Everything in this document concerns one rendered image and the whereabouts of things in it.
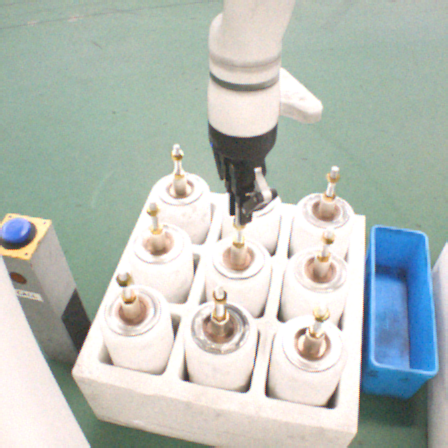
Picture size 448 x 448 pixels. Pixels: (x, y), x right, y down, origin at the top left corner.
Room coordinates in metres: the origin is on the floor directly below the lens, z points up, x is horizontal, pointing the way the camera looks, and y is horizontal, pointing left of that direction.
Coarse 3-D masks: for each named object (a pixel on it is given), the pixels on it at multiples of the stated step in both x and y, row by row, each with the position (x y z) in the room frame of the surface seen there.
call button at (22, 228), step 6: (6, 222) 0.42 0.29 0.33; (12, 222) 0.42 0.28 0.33; (18, 222) 0.42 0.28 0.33; (24, 222) 0.42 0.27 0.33; (6, 228) 0.41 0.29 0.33; (12, 228) 0.41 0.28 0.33; (18, 228) 0.41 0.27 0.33; (24, 228) 0.41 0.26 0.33; (30, 228) 0.42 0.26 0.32; (0, 234) 0.40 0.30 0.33; (6, 234) 0.40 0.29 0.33; (12, 234) 0.40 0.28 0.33; (18, 234) 0.40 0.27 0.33; (24, 234) 0.40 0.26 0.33; (6, 240) 0.40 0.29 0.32; (12, 240) 0.39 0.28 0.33; (18, 240) 0.40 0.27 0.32
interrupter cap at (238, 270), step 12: (228, 240) 0.46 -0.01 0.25; (216, 252) 0.43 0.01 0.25; (228, 252) 0.44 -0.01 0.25; (252, 252) 0.43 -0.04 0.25; (216, 264) 0.41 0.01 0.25; (228, 264) 0.41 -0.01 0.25; (252, 264) 0.41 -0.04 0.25; (264, 264) 0.41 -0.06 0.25; (228, 276) 0.39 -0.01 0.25; (240, 276) 0.39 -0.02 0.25; (252, 276) 0.39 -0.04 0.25
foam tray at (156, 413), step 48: (288, 240) 0.52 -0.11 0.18; (192, 288) 0.42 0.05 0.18; (96, 336) 0.34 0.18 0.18; (96, 384) 0.27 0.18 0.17; (144, 384) 0.27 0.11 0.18; (192, 384) 0.27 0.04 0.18; (192, 432) 0.24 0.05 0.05; (240, 432) 0.23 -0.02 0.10; (288, 432) 0.21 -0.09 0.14; (336, 432) 0.20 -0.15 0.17
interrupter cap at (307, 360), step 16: (304, 320) 0.32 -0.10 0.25; (288, 336) 0.30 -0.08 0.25; (304, 336) 0.30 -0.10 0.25; (336, 336) 0.30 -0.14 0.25; (288, 352) 0.28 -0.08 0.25; (304, 352) 0.28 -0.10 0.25; (320, 352) 0.28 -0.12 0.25; (336, 352) 0.27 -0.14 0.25; (304, 368) 0.25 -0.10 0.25; (320, 368) 0.25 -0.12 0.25
